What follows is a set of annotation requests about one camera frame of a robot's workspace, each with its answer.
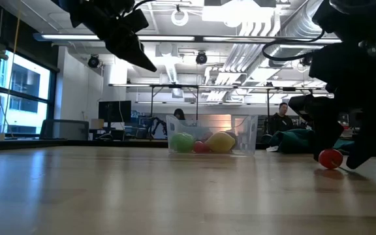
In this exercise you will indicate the black ceiling track light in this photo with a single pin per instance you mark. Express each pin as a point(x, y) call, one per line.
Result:
point(305, 60)

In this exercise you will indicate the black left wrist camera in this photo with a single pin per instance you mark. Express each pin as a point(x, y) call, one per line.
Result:
point(137, 21)

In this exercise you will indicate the black metal rig frame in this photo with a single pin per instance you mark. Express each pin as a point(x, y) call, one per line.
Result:
point(152, 98)
point(268, 104)

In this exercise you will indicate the bright red toy cherry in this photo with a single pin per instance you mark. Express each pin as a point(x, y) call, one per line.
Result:
point(331, 159)

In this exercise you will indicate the person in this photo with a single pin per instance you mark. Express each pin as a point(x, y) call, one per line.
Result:
point(281, 122)
point(179, 114)

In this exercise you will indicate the large room window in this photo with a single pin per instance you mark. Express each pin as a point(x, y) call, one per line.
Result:
point(25, 75)

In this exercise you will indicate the yellow toy lemon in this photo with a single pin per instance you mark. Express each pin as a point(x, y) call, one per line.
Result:
point(220, 142)

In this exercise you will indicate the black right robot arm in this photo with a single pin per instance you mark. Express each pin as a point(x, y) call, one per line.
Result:
point(364, 16)

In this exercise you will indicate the green toy lime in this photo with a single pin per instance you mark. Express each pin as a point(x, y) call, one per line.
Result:
point(182, 142)

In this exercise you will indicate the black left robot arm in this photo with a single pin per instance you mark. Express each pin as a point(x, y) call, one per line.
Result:
point(87, 9)

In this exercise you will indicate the black background robot arm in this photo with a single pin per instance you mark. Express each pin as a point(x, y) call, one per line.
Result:
point(157, 122)

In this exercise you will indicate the clear plastic container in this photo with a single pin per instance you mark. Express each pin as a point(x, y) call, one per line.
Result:
point(250, 130)

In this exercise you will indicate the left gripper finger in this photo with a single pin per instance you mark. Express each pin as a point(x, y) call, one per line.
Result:
point(139, 52)
point(122, 53)

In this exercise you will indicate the white paper label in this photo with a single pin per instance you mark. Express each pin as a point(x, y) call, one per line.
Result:
point(272, 149)

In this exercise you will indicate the long ceiling light bar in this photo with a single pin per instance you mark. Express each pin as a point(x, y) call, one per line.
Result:
point(77, 37)

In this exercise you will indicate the small black computer monitor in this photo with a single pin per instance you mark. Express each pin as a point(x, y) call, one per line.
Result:
point(114, 111)

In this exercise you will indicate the dark green cloth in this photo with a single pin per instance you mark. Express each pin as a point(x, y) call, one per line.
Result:
point(292, 140)

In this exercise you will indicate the black round ceiling fixture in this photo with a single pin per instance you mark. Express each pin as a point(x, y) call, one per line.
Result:
point(201, 58)
point(94, 61)

